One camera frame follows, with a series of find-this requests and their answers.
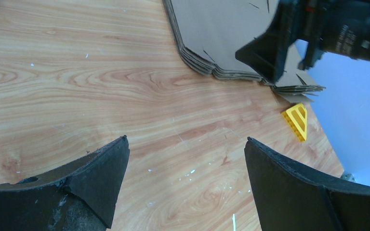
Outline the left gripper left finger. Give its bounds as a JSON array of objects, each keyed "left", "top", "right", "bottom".
[{"left": 0, "top": 136, "right": 130, "bottom": 231}]

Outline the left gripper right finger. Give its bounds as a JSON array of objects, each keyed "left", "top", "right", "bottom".
[{"left": 244, "top": 138, "right": 370, "bottom": 231}]

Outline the yellow plastic wedge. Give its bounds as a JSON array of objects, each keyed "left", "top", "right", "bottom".
[{"left": 281, "top": 103, "right": 308, "bottom": 142}]

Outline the stack of flat cardboard sheets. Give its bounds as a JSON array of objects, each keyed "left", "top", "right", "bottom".
[{"left": 163, "top": 0, "right": 324, "bottom": 103}]

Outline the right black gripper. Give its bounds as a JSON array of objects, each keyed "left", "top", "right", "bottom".
[{"left": 235, "top": 0, "right": 370, "bottom": 84}]

